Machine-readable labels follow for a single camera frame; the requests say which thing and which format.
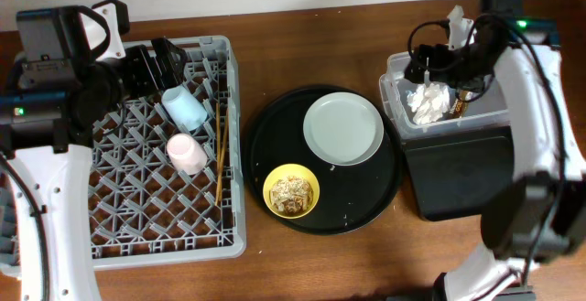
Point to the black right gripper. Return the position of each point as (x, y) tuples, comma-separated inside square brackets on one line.
[(424, 63)]

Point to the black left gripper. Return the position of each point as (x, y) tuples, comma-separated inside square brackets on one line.
[(153, 64)]

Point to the gold snack wrapper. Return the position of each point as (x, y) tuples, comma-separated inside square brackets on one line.
[(460, 106)]

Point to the white tissue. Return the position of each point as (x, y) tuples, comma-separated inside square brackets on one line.
[(429, 102)]

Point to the light blue cup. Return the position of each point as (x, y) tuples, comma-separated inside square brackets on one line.
[(183, 108)]

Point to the wooden chopstick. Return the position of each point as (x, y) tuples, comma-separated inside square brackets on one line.
[(222, 157), (218, 151)]

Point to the pink cup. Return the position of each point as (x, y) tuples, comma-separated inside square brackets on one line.
[(186, 154)]

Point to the white round plate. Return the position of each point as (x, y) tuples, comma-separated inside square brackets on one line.
[(343, 128)]

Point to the yellow bowl with food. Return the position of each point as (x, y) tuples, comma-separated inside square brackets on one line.
[(291, 191)]

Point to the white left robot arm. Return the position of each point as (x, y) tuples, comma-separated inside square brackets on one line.
[(74, 70)]

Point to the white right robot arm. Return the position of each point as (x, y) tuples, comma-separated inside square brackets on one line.
[(540, 215)]

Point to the grey plastic dishwasher rack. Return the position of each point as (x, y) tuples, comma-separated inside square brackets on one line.
[(142, 211)]

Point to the clear plastic bin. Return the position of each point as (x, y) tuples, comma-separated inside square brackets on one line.
[(487, 112)]

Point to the black rectangular tray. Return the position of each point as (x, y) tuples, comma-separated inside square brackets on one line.
[(455, 175)]

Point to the round black tray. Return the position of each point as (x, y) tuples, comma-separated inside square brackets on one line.
[(351, 196)]

